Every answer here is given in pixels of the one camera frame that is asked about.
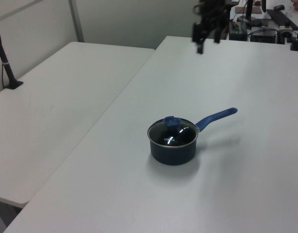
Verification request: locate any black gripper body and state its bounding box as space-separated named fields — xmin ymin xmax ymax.
xmin=192 ymin=0 xmax=240 ymax=43

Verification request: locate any glass lid with blue knob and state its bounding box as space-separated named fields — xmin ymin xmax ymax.
xmin=147 ymin=116 xmax=199 ymax=149

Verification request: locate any dark device with green light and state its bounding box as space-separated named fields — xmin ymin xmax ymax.
xmin=229 ymin=21 xmax=249 ymax=41

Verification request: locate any black pole stand round base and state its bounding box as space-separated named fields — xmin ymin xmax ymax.
xmin=236 ymin=0 xmax=262 ymax=28

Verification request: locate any black electronics box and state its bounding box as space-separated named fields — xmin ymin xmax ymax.
xmin=250 ymin=29 xmax=279 ymax=44

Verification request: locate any black keyboard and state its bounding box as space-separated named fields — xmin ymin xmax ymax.
xmin=266 ymin=9 xmax=298 ymax=29

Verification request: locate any white side table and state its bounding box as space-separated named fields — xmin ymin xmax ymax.
xmin=0 ymin=41 xmax=156 ymax=208

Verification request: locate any dark saucepan with blue handle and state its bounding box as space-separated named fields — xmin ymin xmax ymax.
xmin=148 ymin=107 xmax=238 ymax=166

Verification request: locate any grey partition post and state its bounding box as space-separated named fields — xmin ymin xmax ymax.
xmin=68 ymin=0 xmax=85 ymax=43

